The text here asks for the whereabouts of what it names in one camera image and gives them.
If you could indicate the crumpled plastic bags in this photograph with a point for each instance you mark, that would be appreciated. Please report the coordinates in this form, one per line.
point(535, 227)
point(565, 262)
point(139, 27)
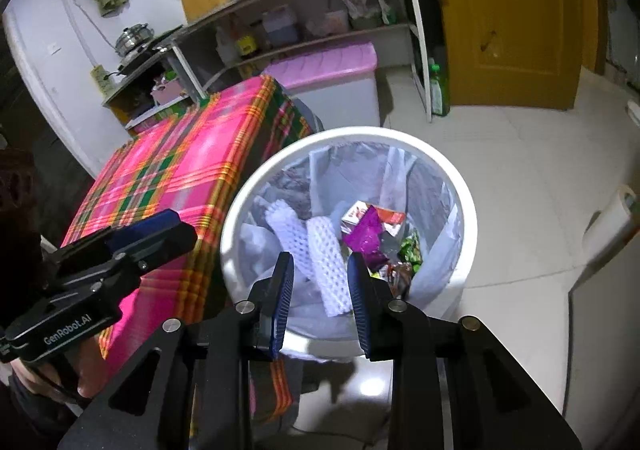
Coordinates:
point(367, 2)

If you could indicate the steel cooking pot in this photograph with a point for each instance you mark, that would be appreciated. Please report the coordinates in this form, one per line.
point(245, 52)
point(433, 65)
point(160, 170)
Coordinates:
point(134, 40)

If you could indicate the pink plastic tub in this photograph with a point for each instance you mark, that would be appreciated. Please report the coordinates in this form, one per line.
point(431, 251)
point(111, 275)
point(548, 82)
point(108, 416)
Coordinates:
point(336, 21)

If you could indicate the white wall switch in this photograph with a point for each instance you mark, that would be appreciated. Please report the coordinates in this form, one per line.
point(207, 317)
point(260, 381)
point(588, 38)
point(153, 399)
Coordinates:
point(54, 49)

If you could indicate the white plastic jug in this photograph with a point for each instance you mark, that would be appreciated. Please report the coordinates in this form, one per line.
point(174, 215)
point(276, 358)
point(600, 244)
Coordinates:
point(225, 47)

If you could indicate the green plastic bottle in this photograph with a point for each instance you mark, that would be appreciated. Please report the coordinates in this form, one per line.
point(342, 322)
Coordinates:
point(439, 90)

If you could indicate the blue plastic jerrycan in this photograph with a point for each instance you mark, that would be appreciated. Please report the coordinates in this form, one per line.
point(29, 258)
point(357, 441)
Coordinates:
point(280, 27)

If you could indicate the yellow wooden door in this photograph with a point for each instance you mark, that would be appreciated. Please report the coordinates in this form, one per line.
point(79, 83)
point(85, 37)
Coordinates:
point(500, 20)

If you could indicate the white foam fruit net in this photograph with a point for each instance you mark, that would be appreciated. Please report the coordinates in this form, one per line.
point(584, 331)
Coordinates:
point(325, 265)
point(282, 225)

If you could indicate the pink lidded storage box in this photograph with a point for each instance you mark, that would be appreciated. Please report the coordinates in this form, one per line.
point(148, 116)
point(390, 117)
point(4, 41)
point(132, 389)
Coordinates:
point(325, 75)

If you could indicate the white round bin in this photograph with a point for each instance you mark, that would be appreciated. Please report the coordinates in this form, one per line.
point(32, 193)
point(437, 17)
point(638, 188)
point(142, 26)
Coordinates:
point(450, 180)

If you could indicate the orange snack wrapper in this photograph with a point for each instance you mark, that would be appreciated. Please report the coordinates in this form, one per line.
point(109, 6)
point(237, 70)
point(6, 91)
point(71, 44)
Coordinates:
point(391, 220)

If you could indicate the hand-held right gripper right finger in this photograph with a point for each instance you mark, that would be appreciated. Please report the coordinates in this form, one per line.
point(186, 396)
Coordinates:
point(360, 307)

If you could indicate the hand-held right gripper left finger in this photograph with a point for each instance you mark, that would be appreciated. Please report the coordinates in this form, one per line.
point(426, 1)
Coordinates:
point(280, 302)

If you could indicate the clear plastic bin liner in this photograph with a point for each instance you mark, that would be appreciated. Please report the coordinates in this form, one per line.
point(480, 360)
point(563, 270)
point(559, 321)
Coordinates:
point(425, 190)

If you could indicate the white paper roll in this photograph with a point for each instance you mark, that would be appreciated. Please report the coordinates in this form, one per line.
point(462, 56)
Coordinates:
point(610, 217)

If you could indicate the low grey shelf stand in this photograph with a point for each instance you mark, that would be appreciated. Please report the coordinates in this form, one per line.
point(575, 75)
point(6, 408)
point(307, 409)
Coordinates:
point(145, 90)

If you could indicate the black induction cooker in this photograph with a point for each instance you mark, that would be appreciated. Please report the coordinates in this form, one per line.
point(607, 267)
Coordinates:
point(150, 52)

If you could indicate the magenta foil wrapper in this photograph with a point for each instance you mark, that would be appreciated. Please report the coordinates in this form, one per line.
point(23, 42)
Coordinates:
point(367, 235)

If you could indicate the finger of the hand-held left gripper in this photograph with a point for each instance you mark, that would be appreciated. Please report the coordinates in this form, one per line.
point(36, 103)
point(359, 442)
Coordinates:
point(165, 245)
point(145, 225)

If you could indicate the pink plastic basket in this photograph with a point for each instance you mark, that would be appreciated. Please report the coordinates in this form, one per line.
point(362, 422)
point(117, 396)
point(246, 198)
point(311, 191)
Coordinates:
point(167, 91)

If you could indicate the yellowed power strip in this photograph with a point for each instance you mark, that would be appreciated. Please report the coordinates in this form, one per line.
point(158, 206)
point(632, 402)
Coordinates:
point(101, 82)

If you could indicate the strawberry milk carton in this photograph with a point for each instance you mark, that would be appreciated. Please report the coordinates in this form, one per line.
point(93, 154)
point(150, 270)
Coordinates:
point(355, 214)

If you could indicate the person's left hand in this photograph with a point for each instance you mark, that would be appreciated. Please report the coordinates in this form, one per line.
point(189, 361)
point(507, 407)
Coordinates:
point(85, 365)

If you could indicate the pink plaid tablecloth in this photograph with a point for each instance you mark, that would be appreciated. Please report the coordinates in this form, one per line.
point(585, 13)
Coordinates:
point(165, 170)

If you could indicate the yellow label bottle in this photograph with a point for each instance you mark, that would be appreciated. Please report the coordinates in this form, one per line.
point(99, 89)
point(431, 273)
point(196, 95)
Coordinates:
point(246, 45)

